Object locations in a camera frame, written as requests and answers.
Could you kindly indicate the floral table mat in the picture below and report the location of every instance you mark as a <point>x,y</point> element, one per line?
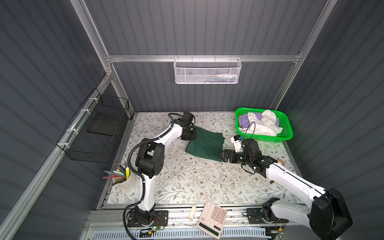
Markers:
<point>189,180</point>

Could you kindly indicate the white pen cup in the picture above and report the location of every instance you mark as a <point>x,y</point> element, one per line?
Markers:
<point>122,177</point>

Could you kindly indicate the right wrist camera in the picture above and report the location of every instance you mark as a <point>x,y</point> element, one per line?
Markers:
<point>237,141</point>

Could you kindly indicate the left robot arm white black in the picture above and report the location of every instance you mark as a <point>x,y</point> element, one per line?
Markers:
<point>151,157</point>

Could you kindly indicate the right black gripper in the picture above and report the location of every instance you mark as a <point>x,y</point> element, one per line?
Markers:
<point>227,152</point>

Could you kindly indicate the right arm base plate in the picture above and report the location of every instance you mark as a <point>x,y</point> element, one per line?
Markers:
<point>255,214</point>

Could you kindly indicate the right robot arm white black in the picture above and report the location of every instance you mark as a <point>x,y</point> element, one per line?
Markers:
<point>324,211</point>

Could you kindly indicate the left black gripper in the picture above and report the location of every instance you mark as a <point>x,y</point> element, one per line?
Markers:
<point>194,136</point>

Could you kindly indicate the white wire wall basket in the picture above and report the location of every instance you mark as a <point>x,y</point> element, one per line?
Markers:
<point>207,71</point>

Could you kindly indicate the small white eraser block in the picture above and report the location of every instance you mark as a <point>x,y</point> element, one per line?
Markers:
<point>192,213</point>

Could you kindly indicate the black wire wall basket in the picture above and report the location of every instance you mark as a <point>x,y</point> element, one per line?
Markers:
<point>98,132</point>

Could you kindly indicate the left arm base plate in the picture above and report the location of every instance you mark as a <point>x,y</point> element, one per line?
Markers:
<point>160,218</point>

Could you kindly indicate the dark green t shirt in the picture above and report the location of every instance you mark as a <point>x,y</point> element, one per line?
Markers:
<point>208,145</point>

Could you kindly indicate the white t shirt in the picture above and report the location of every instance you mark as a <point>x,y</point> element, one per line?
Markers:
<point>264,132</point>

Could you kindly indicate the pink white calculator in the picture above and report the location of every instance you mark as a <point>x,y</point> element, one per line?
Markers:
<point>212,220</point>

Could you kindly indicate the green plastic laundry basket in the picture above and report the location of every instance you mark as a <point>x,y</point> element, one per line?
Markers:
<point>286,135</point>

